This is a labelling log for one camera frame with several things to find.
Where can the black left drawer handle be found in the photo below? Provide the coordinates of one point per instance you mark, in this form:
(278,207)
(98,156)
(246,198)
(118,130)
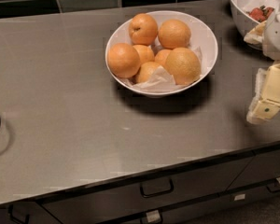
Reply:
(17,218)

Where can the black drawer handle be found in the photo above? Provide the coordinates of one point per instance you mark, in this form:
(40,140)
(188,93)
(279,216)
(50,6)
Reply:
(156,187)
(17,218)
(273,187)

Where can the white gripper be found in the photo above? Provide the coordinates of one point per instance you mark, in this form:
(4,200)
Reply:
(278,34)

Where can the small middle left orange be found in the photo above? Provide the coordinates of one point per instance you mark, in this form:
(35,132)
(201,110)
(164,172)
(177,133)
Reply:
(146,54)

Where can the grey right drawer front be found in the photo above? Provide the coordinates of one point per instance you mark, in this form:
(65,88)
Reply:
(264,166)

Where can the grey drawer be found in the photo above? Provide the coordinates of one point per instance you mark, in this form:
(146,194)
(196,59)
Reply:
(264,166)
(104,205)

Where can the black middle drawer handle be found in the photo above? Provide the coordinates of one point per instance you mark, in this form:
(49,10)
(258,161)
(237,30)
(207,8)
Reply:
(156,187)

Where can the grey middle drawer front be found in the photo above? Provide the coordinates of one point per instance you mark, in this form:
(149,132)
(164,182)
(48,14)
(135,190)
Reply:
(104,205)

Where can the white paper in bowl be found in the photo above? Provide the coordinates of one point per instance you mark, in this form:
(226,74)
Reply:
(161,81)

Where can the small middle right orange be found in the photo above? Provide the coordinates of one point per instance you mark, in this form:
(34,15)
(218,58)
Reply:
(161,56)

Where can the white bowl with strawberries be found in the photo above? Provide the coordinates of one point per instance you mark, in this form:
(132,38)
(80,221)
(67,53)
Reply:
(244,23)

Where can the red strawberries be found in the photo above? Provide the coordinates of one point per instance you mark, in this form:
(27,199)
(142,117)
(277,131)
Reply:
(261,13)

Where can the small orange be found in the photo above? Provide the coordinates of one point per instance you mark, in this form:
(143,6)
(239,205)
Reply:
(161,56)
(146,54)
(145,72)

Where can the lower drawer front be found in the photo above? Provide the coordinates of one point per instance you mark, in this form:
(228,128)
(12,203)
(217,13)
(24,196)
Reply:
(180,212)

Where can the small front orange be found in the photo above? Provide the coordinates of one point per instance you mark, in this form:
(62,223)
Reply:
(145,72)

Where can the black right drawer handle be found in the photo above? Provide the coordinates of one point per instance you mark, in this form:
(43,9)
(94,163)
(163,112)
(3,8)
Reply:
(273,187)

